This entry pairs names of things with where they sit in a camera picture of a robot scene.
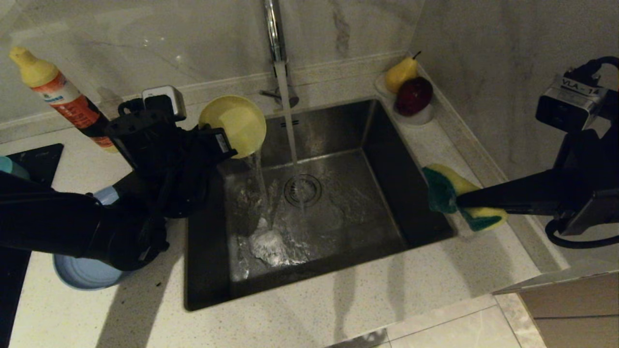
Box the yellow plastic bowl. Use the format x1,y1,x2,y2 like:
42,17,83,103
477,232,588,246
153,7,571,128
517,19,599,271
199,95,267,160

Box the yellow green sponge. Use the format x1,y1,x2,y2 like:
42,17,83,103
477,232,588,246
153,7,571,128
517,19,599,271
422,163,509,232

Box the orange dish soap bottle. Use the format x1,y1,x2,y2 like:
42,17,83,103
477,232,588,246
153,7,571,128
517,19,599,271
9,46,119,153

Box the chrome faucet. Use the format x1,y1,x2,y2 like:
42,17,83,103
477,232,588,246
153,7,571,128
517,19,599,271
260,0,300,109

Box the teal bowl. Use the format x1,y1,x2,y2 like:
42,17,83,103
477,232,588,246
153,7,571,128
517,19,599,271
0,156,30,181

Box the blue round plate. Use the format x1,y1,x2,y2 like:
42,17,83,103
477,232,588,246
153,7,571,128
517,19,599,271
53,186,132,291

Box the metal sink drain strainer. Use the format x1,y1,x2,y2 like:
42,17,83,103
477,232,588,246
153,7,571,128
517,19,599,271
284,174,323,208

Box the stainless steel sink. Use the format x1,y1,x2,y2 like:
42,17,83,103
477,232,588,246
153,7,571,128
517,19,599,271
184,99,457,311

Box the thin poured water stream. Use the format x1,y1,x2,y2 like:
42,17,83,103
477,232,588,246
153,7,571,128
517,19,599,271
248,152,272,235

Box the clear tap water stream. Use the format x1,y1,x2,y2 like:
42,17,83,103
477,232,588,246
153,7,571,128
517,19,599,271
275,63,308,213

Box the black induction cooktop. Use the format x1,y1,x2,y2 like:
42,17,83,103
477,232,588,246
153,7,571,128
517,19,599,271
0,144,64,348

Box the small white fruit dish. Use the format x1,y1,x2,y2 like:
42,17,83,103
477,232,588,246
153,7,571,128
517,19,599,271
375,72,434,127

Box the dark red apple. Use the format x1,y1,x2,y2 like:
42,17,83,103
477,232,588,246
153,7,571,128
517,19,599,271
396,76,433,116

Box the yellow pear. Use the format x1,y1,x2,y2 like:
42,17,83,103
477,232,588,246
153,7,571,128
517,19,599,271
385,52,420,93

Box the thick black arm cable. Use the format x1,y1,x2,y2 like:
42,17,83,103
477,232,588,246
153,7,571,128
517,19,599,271
545,217,619,249

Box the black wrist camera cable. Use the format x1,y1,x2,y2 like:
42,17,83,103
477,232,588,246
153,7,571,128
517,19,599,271
573,57,619,93
118,98,146,116

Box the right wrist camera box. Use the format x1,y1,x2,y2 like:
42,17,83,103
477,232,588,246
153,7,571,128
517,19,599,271
536,75,608,134

